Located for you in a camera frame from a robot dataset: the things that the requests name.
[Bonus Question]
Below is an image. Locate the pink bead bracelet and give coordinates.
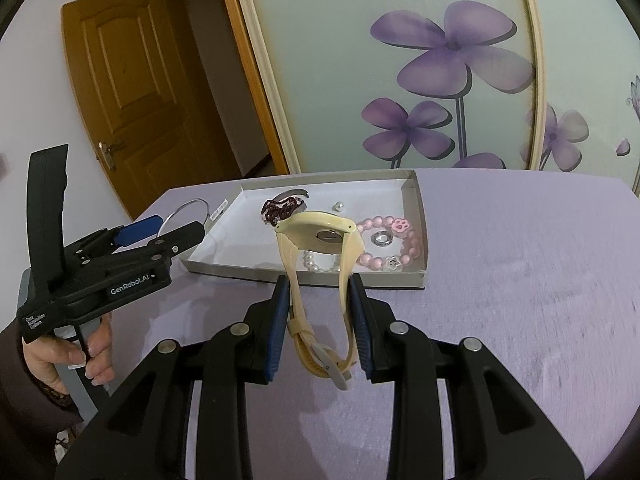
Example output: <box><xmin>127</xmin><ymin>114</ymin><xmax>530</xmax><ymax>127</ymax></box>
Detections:
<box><xmin>356</xmin><ymin>215</ymin><xmax>423</xmax><ymax>272</ymax></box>

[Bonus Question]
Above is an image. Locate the person's left hand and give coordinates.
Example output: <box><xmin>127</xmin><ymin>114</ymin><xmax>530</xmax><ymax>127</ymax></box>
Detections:
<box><xmin>20</xmin><ymin>312</ymin><xmax>116</xmax><ymax>395</ymax></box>

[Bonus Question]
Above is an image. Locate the grey cardboard tray box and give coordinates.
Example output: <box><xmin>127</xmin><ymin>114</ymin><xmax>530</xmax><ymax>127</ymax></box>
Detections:
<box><xmin>180</xmin><ymin>169</ymin><xmax>431</xmax><ymax>291</ymax></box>

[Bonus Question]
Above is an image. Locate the purple bed sheet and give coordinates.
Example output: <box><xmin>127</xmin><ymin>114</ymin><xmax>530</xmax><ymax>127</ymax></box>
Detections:
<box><xmin>132</xmin><ymin>167</ymin><xmax>640</xmax><ymax>480</ymax></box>

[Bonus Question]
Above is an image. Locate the person's left forearm dark sleeve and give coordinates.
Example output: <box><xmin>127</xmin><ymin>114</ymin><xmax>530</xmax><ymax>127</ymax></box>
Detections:
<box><xmin>0</xmin><ymin>317</ymin><xmax>86</xmax><ymax>480</ymax></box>

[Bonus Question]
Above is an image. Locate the white pearl bracelet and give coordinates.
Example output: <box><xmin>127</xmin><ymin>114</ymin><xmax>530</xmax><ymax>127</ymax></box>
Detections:
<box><xmin>302</xmin><ymin>252</ymin><xmax>343</xmax><ymax>275</ymax></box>

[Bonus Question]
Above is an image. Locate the metal door handle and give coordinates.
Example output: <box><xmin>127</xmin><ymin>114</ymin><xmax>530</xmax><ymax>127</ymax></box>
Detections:
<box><xmin>97</xmin><ymin>140</ymin><xmax>126</xmax><ymax>171</ymax></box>

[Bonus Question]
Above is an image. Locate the beige wrist watch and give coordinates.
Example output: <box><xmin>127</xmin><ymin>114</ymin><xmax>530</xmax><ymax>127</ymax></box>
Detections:
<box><xmin>275</xmin><ymin>211</ymin><xmax>366</xmax><ymax>392</ymax></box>

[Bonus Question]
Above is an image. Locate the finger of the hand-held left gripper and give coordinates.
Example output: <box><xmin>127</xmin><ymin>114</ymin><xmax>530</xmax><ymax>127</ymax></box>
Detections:
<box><xmin>80</xmin><ymin>221</ymin><xmax>206</xmax><ymax>272</ymax></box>
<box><xmin>75</xmin><ymin>215</ymin><xmax>163</xmax><ymax>257</ymax></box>

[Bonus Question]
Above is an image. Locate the thin silver bangle with pearl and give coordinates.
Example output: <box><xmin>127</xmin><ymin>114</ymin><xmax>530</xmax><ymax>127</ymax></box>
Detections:
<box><xmin>157</xmin><ymin>198</ymin><xmax>211</xmax><ymax>241</ymax></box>

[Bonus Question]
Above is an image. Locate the wide silver bangle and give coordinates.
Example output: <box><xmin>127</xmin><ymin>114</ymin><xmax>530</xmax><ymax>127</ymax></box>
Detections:
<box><xmin>272</xmin><ymin>187</ymin><xmax>311</xmax><ymax>206</ymax></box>

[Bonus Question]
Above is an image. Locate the floral wardrobe sliding door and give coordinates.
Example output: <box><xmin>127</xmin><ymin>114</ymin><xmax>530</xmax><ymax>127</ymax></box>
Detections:
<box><xmin>225</xmin><ymin>0</ymin><xmax>547</xmax><ymax>176</ymax></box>
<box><xmin>520</xmin><ymin>0</ymin><xmax>640</xmax><ymax>192</ymax></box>

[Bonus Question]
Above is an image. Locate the brown wooden door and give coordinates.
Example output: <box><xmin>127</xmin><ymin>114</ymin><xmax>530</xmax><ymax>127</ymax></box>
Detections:
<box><xmin>61</xmin><ymin>0</ymin><xmax>241</xmax><ymax>221</ymax></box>

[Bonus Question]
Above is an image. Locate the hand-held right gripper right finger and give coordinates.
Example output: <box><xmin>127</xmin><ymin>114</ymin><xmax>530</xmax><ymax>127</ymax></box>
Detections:
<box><xmin>350</xmin><ymin>275</ymin><xmax>586</xmax><ymax>480</ymax></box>

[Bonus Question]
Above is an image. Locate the dark red bead bracelet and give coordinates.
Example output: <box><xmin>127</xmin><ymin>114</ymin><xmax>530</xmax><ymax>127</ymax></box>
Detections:
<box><xmin>261</xmin><ymin>195</ymin><xmax>307</xmax><ymax>226</ymax></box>

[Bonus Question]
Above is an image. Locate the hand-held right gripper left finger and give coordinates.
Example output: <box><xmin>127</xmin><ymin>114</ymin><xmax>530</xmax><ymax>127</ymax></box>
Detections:
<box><xmin>55</xmin><ymin>277</ymin><xmax>291</xmax><ymax>480</ymax></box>

